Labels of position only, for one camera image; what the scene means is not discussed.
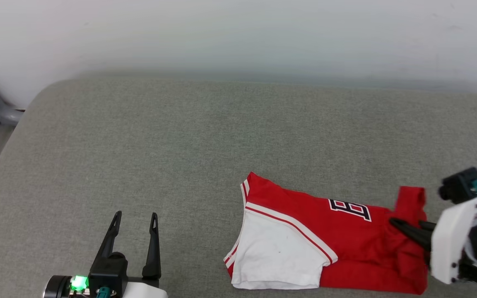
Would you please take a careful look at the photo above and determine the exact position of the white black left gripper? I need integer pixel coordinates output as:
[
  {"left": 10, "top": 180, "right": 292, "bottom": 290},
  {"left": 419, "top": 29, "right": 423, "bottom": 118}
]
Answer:
[{"left": 70, "top": 211, "right": 169, "bottom": 298}]

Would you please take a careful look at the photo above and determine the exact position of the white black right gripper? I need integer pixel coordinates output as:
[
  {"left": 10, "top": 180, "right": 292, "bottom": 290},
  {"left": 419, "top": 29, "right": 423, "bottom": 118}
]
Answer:
[{"left": 390, "top": 194, "right": 477, "bottom": 285}]

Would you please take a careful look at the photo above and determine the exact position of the red white basketball jersey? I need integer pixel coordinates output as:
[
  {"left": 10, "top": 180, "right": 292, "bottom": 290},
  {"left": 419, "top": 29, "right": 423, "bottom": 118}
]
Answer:
[{"left": 223, "top": 171, "right": 431, "bottom": 295}]

